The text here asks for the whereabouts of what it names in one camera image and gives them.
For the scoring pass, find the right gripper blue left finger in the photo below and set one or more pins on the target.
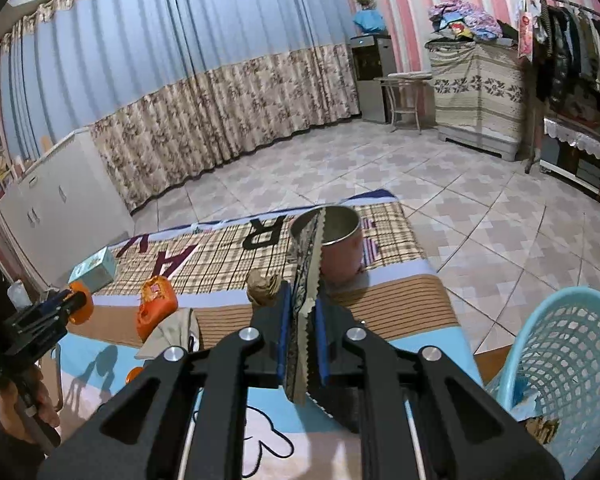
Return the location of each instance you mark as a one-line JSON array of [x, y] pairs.
[[283, 306]]

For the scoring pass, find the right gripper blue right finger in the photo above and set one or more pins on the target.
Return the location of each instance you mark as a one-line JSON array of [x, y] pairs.
[[321, 342]]

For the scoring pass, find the small brown paper ball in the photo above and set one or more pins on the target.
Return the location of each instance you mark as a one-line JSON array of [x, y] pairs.
[[262, 289]]

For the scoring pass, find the orange tangerine back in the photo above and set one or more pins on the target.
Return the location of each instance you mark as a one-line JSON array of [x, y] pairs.
[[81, 305]]

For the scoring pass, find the orange snack wrapper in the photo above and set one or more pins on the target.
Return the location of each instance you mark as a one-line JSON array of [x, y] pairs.
[[157, 301]]

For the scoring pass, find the brown paper bag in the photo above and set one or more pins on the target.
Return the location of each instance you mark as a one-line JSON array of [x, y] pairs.
[[179, 329]]

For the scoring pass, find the pink metal-lined cup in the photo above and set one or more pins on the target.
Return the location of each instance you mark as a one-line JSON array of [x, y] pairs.
[[342, 249]]

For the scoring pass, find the black textured flat case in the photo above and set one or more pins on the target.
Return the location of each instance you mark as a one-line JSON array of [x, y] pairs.
[[340, 398]]

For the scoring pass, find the teal tissue box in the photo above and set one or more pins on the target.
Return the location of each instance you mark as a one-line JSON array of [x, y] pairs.
[[96, 271]]

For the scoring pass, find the cartoon patterned table cloth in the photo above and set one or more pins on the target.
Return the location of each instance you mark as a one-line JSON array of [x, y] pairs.
[[220, 412]]

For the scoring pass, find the white cabinet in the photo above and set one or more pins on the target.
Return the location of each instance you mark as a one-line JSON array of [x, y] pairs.
[[65, 208]]

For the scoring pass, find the small stool table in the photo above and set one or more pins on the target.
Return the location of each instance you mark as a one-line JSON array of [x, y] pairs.
[[405, 91]]

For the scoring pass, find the light blue plastic basket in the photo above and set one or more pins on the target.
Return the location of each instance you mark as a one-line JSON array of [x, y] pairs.
[[555, 359]]

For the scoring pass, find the water dispenser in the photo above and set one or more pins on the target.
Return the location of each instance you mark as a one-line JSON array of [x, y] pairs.
[[373, 59]]

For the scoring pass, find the blue floral curtain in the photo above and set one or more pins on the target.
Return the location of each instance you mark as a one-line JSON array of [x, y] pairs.
[[171, 88]]

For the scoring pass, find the cloth covered cabinet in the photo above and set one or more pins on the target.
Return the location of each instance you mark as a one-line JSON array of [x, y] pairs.
[[479, 95]]

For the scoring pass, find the low bench with lace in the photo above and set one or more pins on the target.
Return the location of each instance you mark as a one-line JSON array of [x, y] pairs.
[[572, 152]]

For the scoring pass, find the pile of clothes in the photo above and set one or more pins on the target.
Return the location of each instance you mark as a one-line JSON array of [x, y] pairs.
[[465, 21]]

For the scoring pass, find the clothes rack with garments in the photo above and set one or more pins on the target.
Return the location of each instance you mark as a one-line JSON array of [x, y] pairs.
[[559, 46]]

